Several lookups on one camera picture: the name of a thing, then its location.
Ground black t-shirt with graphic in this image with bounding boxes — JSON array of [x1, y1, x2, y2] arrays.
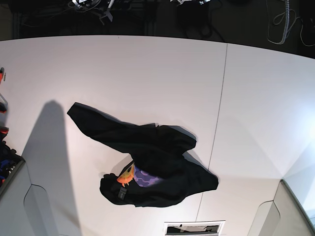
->
[[67, 103, 219, 207]]

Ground grey bin with colourful clothes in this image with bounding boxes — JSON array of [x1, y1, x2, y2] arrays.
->
[[0, 126, 25, 198]]

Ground orange black tool at edge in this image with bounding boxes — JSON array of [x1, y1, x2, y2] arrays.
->
[[0, 67, 6, 83]]

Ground grey looped cable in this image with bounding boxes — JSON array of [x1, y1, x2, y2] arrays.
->
[[267, 0, 315, 47]]

